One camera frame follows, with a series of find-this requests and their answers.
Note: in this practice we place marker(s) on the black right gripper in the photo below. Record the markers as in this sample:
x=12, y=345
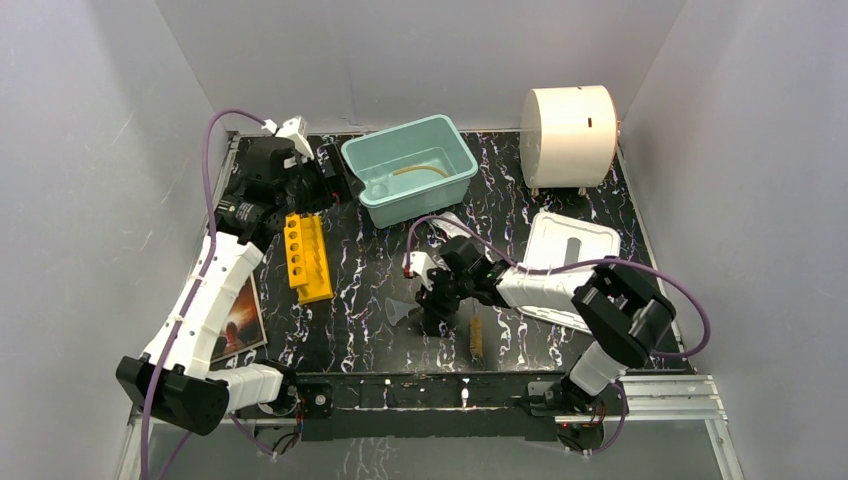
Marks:
x=430, y=299

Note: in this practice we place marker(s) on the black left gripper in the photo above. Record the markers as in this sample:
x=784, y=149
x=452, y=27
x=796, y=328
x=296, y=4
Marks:
x=332, y=175

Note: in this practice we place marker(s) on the clear plastic funnel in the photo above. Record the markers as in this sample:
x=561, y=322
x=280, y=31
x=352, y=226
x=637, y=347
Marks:
x=396, y=310

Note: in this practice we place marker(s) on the tan rubber tube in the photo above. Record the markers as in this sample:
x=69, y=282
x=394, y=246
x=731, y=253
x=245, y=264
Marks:
x=421, y=168

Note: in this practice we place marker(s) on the clear glass beaker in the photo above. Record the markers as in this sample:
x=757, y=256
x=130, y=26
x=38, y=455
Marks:
x=379, y=188

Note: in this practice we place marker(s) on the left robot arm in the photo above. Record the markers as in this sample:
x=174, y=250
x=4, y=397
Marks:
x=184, y=345

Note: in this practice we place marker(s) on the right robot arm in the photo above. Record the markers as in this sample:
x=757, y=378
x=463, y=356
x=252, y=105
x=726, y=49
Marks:
x=626, y=314

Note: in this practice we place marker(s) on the tan test tube brush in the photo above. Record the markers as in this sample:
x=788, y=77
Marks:
x=476, y=348

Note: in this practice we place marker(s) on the teal plastic bin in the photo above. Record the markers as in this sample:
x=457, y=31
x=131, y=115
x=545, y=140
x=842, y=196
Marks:
x=432, y=140

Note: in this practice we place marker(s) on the yellow test tube rack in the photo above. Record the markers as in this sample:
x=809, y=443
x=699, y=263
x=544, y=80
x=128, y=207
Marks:
x=306, y=258

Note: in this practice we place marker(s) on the white paper packet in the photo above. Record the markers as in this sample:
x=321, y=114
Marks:
x=450, y=225

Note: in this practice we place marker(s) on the white plastic lid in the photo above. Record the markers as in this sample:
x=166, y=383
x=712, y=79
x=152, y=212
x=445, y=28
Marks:
x=556, y=240

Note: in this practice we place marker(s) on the dark picture book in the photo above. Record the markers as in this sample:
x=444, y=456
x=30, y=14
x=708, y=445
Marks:
x=243, y=328

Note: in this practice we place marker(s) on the cream cylindrical drum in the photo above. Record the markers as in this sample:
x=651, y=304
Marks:
x=568, y=136

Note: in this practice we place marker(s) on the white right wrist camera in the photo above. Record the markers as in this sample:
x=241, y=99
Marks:
x=418, y=264

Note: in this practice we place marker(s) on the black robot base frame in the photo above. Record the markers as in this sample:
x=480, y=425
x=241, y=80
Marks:
x=531, y=405

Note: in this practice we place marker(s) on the aluminium rail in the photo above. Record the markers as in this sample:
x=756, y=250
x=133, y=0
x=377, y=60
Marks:
x=200, y=407

